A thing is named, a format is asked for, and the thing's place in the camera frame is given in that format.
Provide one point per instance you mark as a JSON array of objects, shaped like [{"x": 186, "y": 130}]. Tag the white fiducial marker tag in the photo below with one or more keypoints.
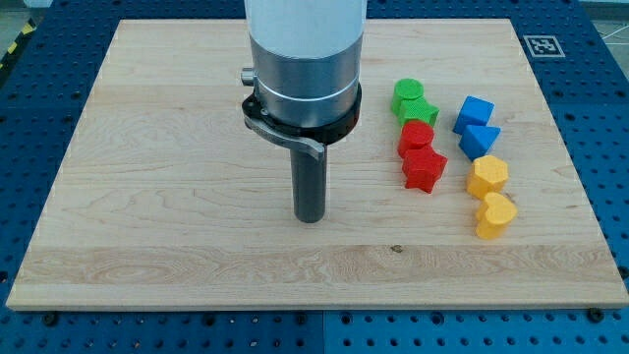
[{"x": 543, "y": 46}]

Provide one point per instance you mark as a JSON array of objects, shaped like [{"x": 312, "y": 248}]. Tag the green cylinder block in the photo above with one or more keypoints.
[{"x": 405, "y": 89}]

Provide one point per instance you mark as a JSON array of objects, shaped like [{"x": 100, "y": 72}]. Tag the green star block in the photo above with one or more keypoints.
[{"x": 417, "y": 109}]

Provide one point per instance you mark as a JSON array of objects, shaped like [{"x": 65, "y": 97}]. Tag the blue triangle block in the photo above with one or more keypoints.
[{"x": 476, "y": 141}]

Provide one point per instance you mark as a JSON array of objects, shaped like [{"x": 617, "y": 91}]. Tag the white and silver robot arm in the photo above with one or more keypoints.
[{"x": 306, "y": 86}]

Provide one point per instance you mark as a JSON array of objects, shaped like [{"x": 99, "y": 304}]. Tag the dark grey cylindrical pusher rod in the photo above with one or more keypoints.
[{"x": 309, "y": 185}]

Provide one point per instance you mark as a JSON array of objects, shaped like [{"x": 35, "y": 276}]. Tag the blue cube block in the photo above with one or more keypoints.
[{"x": 474, "y": 111}]

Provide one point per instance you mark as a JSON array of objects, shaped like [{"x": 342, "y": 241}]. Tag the black clamp with metal lever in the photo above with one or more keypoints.
[{"x": 311, "y": 141}]

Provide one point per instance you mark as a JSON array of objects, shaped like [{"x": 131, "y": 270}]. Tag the red star block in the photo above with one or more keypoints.
[{"x": 423, "y": 167}]

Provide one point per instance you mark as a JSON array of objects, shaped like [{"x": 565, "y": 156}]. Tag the yellow heart block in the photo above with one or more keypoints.
[{"x": 494, "y": 215}]

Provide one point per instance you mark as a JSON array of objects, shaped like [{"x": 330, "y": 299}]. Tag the red cylinder block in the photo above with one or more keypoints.
[{"x": 415, "y": 134}]

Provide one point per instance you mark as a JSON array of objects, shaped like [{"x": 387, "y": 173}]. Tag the yellow hexagon block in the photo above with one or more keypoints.
[{"x": 488, "y": 173}]

